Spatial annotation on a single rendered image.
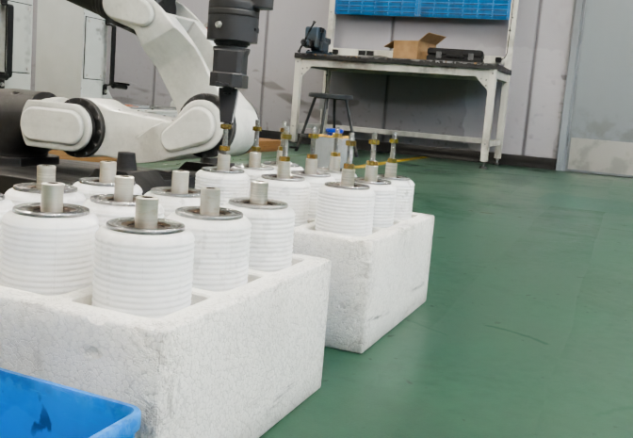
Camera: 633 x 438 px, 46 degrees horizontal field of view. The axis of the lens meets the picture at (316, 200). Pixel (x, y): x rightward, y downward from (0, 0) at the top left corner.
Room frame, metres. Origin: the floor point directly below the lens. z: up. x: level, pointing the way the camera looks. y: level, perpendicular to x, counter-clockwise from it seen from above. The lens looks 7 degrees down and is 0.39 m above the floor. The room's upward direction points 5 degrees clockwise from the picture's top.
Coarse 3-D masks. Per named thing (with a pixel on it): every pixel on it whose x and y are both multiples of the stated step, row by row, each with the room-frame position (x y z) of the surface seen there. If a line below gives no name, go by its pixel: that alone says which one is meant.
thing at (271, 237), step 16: (240, 208) 0.90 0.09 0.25; (288, 208) 0.93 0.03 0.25; (256, 224) 0.89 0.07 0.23; (272, 224) 0.90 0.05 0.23; (288, 224) 0.91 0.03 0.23; (256, 240) 0.89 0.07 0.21; (272, 240) 0.90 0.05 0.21; (288, 240) 0.91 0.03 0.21; (256, 256) 0.89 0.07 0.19; (272, 256) 0.90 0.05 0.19; (288, 256) 0.92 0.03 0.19
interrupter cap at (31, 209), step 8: (16, 208) 0.74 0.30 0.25; (24, 208) 0.75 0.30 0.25; (32, 208) 0.76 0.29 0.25; (40, 208) 0.77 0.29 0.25; (64, 208) 0.78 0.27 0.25; (72, 208) 0.78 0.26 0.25; (80, 208) 0.78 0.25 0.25; (88, 208) 0.78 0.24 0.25; (32, 216) 0.73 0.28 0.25; (40, 216) 0.73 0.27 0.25; (48, 216) 0.73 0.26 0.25; (56, 216) 0.73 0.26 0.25; (64, 216) 0.73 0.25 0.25; (72, 216) 0.74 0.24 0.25; (80, 216) 0.75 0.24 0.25
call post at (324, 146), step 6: (318, 138) 1.66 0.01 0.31; (324, 138) 1.65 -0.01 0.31; (330, 138) 1.65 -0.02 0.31; (342, 138) 1.64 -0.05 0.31; (348, 138) 1.67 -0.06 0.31; (318, 144) 1.66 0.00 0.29; (324, 144) 1.65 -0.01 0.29; (330, 144) 1.65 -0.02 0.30; (342, 144) 1.64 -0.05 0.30; (318, 150) 1.65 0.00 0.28; (324, 150) 1.65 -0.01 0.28; (330, 150) 1.64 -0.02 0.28; (342, 150) 1.64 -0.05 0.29; (318, 156) 1.65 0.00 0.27; (324, 156) 1.65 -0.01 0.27; (342, 156) 1.64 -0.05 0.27; (318, 162) 1.65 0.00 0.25; (324, 162) 1.65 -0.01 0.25; (342, 162) 1.64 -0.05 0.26; (342, 168) 1.65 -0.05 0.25
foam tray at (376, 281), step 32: (416, 224) 1.36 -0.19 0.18; (320, 256) 1.16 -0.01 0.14; (352, 256) 1.14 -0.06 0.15; (384, 256) 1.20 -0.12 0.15; (416, 256) 1.38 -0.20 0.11; (352, 288) 1.14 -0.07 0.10; (384, 288) 1.21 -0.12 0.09; (416, 288) 1.41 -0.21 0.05; (352, 320) 1.14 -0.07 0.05; (384, 320) 1.23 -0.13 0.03
